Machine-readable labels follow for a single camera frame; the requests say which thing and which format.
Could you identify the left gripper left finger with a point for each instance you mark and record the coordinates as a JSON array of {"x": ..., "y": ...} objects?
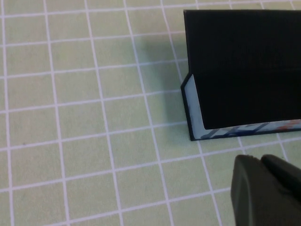
[{"x": 254, "y": 200}]

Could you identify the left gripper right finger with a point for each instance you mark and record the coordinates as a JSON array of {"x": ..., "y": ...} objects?
[{"x": 287, "y": 179}]

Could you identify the black glasses case box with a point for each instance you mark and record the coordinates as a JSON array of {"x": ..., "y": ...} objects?
[{"x": 235, "y": 70}]

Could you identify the green white-grid tablecloth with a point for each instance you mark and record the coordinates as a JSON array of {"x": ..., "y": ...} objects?
[{"x": 70, "y": 117}]

